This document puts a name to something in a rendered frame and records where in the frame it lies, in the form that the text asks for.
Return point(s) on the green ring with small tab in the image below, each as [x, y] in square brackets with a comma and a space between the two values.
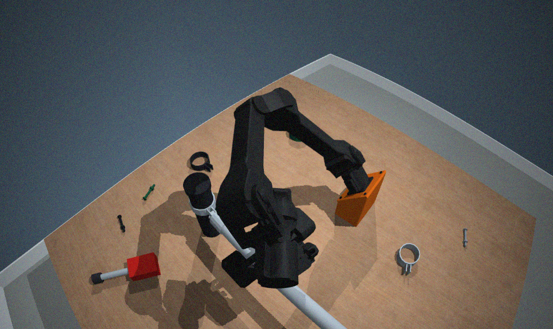
[293, 137]

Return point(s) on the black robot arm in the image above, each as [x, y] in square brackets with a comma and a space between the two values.
[246, 195]

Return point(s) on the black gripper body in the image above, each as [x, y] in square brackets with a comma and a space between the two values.
[241, 269]

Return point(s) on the light grey pipe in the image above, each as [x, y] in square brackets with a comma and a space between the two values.
[294, 294]

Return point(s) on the grey cup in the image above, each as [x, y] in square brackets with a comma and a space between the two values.
[213, 216]

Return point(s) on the black post with cap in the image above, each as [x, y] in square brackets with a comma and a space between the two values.
[197, 187]

